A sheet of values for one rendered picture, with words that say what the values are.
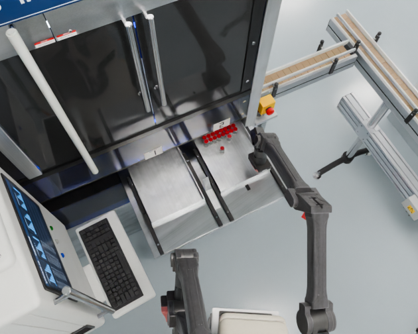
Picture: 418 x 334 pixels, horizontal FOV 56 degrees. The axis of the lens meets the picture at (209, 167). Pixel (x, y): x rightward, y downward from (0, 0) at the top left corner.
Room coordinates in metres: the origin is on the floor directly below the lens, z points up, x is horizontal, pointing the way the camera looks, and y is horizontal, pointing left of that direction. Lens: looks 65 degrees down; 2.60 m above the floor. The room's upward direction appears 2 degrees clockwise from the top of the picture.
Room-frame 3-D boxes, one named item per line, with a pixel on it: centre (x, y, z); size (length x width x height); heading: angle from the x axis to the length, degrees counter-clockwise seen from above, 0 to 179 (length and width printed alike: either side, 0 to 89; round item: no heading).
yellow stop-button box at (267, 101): (1.09, -0.26, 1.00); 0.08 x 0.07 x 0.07; 28
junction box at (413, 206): (0.76, -1.16, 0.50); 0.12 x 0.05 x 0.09; 28
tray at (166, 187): (0.72, 0.21, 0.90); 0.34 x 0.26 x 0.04; 28
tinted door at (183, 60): (0.93, 0.03, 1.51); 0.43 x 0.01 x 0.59; 118
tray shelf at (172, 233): (0.73, 0.02, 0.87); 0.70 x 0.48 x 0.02; 118
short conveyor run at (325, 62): (1.35, -0.45, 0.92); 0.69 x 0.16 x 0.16; 118
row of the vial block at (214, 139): (0.95, -0.05, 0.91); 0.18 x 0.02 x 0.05; 117
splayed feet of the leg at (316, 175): (1.26, -0.97, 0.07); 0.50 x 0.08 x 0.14; 118
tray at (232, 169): (0.87, -0.09, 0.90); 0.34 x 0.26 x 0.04; 28
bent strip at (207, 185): (0.66, -0.01, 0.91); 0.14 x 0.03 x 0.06; 26
